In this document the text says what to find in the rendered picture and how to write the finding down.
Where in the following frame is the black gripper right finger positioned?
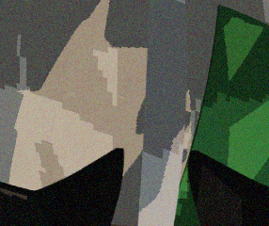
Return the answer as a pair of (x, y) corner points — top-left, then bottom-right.
(187, 151), (269, 226)

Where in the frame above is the green flat mat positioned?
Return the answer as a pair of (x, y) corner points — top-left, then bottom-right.
(173, 5), (269, 226)

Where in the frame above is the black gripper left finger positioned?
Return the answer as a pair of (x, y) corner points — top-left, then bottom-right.
(0, 148), (124, 226)

